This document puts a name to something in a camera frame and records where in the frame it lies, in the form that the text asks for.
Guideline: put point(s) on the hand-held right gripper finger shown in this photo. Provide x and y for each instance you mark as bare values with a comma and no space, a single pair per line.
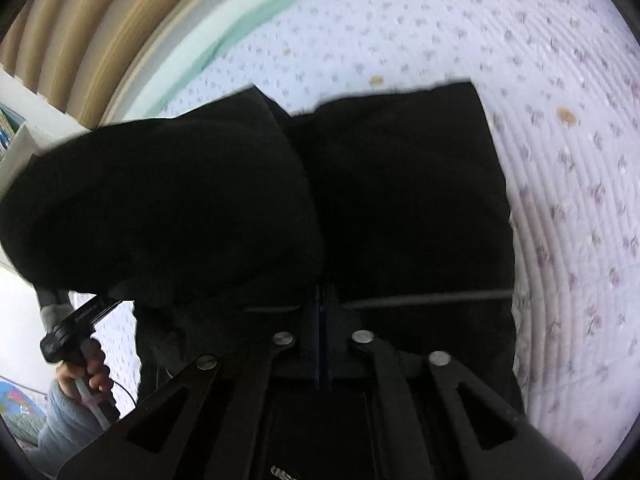
315,332
327,332

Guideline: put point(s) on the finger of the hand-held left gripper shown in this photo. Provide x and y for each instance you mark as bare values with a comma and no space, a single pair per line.
50,305

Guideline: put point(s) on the black hooded jacket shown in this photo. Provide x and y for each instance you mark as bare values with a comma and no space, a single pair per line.
400,185

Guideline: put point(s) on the person's left forearm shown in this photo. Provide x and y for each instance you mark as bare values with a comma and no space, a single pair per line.
67,427

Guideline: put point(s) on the person's left hand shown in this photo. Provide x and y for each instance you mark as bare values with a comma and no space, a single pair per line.
97,377

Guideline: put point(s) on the blue printed sheet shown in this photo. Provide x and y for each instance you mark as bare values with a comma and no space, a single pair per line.
15,402

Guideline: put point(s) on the white bookshelf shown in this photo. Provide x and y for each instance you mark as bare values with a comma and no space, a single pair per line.
45,127

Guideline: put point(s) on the row of books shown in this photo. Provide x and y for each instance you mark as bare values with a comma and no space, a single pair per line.
7,127

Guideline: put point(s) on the striped wooden headboard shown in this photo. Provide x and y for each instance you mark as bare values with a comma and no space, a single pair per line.
100,35

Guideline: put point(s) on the bed with floral sheet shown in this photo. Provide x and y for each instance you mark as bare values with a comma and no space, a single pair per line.
550,110

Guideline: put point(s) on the teal bed sheet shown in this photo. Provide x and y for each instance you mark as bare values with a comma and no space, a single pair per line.
235,20

